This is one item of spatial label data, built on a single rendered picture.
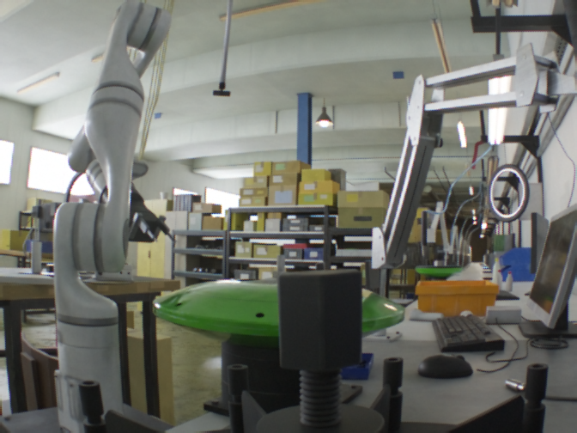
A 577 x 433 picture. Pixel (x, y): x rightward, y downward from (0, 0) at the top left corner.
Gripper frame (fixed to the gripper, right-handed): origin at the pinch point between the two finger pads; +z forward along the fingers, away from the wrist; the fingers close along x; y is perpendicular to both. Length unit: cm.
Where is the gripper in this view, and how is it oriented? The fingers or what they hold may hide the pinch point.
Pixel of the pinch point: (166, 241)
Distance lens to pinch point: 73.6
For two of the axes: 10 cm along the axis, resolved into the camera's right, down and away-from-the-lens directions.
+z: 6.3, 5.5, -5.5
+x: -6.1, -0.8, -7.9
